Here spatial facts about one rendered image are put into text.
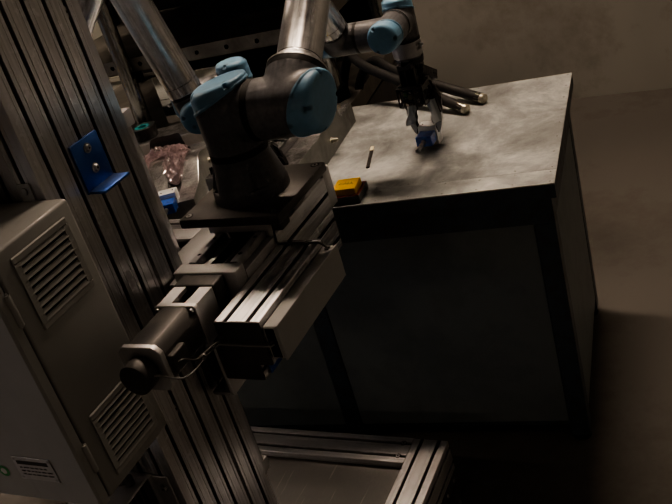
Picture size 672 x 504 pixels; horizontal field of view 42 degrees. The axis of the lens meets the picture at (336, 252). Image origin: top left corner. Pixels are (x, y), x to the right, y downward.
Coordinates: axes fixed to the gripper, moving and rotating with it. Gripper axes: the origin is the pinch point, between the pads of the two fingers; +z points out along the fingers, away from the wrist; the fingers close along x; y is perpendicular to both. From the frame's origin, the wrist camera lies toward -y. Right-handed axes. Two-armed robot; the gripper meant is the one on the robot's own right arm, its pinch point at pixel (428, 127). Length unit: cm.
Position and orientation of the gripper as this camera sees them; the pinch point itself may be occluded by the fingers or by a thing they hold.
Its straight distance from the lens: 235.3
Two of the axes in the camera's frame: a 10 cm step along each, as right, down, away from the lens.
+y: -3.7, 5.2, -7.7
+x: 8.9, -0.3, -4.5
